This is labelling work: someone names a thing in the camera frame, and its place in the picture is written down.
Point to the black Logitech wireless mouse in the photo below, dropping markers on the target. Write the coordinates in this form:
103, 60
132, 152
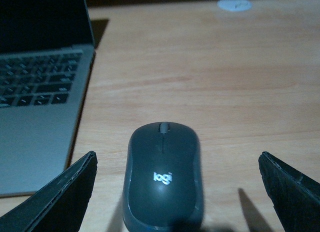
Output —
162, 189

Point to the silver laptop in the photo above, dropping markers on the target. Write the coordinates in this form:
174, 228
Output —
47, 50

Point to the white round cable grommet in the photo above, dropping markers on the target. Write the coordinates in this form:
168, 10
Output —
234, 5

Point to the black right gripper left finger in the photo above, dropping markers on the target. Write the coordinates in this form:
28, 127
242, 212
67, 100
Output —
60, 205

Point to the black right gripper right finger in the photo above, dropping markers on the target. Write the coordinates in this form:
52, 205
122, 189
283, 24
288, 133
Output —
295, 196

